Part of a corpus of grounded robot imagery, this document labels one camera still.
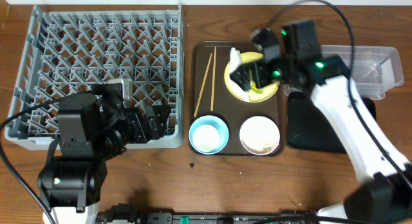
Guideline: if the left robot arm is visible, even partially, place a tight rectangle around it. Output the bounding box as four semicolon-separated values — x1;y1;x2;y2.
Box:
38;93;171;223

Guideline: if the yellow plate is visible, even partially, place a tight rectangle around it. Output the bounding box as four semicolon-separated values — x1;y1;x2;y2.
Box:
224;48;279;103

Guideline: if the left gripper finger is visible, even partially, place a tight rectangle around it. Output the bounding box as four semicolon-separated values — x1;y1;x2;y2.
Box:
144;105;171;123
147;116;167;140

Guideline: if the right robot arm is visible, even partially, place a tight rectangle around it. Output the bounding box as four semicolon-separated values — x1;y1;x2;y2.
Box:
230;20;411;223

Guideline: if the right wooden chopstick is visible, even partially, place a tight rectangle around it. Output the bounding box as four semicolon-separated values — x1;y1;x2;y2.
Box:
210;46;217;111

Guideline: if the green orange snack wrapper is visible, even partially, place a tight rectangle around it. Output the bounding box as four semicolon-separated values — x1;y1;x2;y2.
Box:
249;70;263;94

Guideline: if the white paper cup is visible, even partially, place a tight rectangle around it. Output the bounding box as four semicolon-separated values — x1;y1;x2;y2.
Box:
192;124;220;153

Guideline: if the white napkin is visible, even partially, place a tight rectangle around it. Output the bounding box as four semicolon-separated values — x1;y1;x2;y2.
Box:
227;48;250;102

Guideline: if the grey dish rack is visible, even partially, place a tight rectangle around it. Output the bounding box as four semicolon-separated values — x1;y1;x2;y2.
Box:
5;6;185;150

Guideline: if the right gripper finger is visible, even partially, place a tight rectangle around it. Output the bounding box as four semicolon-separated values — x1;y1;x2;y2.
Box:
229;68;250;91
251;62;269;88

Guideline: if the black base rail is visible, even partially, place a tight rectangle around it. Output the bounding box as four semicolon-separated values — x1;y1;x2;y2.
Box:
95;203;315;224

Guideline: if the dark brown serving tray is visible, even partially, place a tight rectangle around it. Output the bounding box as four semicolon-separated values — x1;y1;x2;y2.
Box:
190;41;285;156

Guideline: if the wooden chopstick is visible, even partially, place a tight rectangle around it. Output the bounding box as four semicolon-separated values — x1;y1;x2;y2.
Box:
193;53;213;117
210;46;217;111

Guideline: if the clear plastic bin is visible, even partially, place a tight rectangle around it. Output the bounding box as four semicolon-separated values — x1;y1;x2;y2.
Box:
283;44;405;100

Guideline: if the light blue bowl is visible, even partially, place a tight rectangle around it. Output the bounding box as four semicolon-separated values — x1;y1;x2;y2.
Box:
189;115;229;154

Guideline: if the left wooden chopstick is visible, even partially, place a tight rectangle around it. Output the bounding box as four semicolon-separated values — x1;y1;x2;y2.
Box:
193;53;213;117

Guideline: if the black tray bin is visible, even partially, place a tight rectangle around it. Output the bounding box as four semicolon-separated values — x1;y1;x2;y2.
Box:
286;91;377;154

